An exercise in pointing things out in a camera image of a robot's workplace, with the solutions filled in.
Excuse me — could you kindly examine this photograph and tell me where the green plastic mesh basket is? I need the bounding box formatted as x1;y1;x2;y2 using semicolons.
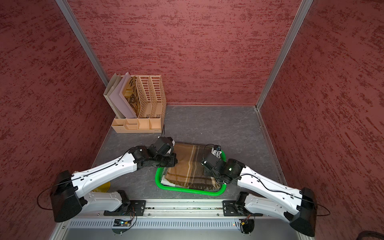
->
155;144;227;197

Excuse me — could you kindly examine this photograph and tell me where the brown plaid fringed scarf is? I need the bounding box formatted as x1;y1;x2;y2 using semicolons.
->
162;143;219;187

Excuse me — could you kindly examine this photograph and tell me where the grey black checked scarf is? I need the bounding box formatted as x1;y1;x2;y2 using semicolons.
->
158;176;225;195

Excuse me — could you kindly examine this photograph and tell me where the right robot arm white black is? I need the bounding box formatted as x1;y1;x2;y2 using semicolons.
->
202;154;317;237

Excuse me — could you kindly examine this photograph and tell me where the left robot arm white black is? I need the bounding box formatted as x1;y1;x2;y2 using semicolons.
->
50;146;178;223

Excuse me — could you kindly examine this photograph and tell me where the beige plastic file organizer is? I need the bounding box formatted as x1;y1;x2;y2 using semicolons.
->
111;75;167;134

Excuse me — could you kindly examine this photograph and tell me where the beige cardboard folder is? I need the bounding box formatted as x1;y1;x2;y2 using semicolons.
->
103;73;125;119

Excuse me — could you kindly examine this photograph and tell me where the yellow pencil cup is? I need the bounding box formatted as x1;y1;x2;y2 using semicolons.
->
92;182;111;193

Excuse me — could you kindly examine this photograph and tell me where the brown patterned booklet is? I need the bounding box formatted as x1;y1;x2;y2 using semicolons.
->
122;76;141;118

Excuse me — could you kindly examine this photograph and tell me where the lilac folder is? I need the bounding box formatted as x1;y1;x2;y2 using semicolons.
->
114;72;136;119

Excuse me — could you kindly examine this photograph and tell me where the left corner aluminium profile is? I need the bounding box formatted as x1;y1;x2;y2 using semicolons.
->
55;0;109;86

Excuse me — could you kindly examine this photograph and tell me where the corner aluminium profile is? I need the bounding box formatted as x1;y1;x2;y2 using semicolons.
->
255;0;313;112
55;0;109;86

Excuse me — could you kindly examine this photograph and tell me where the right corner aluminium profile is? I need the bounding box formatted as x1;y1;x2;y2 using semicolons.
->
255;0;313;112

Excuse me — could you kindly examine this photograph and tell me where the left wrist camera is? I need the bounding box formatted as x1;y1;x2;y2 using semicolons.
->
150;137;175;156

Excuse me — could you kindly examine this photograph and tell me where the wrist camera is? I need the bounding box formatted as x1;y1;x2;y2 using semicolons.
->
211;145;222;159
150;137;175;156

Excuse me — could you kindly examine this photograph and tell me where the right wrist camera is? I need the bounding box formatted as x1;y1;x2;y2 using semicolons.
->
211;145;222;159

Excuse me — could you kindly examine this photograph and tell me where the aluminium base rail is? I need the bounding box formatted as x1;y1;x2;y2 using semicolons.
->
50;199;289;240

